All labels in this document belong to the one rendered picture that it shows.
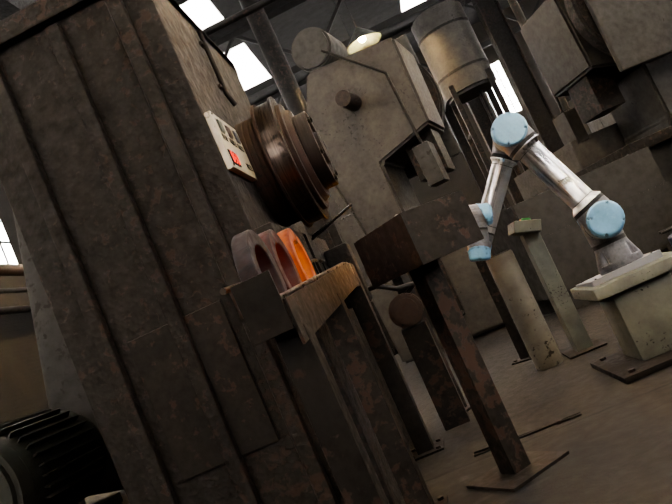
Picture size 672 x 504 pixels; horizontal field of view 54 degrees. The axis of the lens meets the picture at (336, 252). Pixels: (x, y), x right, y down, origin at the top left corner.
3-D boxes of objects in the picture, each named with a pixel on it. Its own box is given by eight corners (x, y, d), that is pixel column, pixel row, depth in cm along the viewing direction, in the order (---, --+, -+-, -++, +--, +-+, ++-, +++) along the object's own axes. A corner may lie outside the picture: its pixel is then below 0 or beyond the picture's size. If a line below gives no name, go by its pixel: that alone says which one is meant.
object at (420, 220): (528, 494, 153) (399, 213, 160) (463, 489, 176) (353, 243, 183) (585, 453, 163) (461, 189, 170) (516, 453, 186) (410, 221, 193)
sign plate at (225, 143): (227, 169, 188) (203, 113, 190) (252, 182, 214) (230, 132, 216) (234, 166, 188) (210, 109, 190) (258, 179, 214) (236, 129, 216)
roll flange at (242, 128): (269, 234, 210) (211, 102, 214) (298, 241, 257) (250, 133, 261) (297, 220, 209) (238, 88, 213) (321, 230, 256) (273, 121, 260)
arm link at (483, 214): (494, 225, 221) (491, 200, 222) (461, 229, 223) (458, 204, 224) (492, 227, 229) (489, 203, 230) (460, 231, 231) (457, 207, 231)
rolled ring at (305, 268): (285, 238, 148) (272, 245, 149) (321, 308, 153) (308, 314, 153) (290, 220, 166) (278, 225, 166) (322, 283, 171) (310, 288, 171)
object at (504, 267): (539, 373, 275) (486, 259, 280) (535, 369, 287) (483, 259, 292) (566, 361, 274) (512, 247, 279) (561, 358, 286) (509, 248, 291)
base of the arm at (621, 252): (639, 256, 232) (625, 231, 233) (647, 255, 217) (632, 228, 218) (598, 275, 235) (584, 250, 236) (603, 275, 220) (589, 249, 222)
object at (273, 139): (297, 220, 209) (238, 88, 213) (321, 230, 256) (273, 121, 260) (315, 212, 208) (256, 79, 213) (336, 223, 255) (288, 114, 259)
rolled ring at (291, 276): (279, 228, 150) (266, 234, 151) (261, 229, 132) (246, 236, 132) (313, 302, 150) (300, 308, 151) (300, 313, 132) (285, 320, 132)
